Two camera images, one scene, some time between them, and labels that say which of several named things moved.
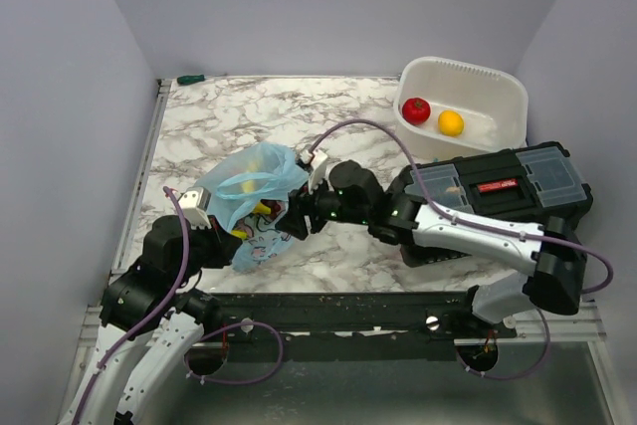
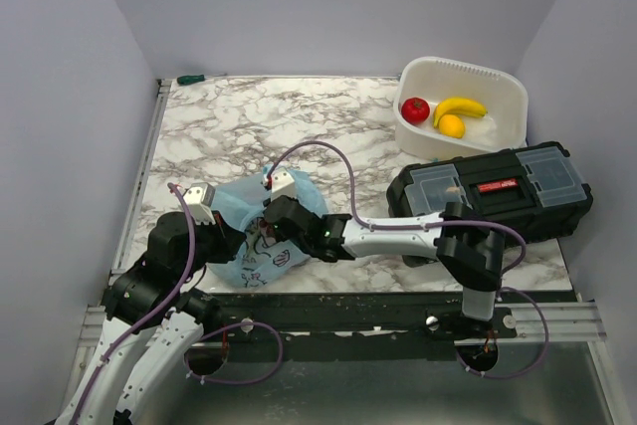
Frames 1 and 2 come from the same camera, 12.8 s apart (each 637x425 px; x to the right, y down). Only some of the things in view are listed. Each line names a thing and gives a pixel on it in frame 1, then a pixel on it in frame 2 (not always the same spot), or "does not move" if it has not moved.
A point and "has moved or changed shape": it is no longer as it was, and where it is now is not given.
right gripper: x=294 y=220 -> x=288 y=198
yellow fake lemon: x=450 y=123 does not move
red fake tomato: x=415 y=110 does not move
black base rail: x=355 y=325 does not move
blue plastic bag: x=252 y=174 has moved or changed shape
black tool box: x=523 y=185 does not move
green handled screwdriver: x=194 y=79 does not move
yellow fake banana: x=249 y=189 -> x=458 y=106
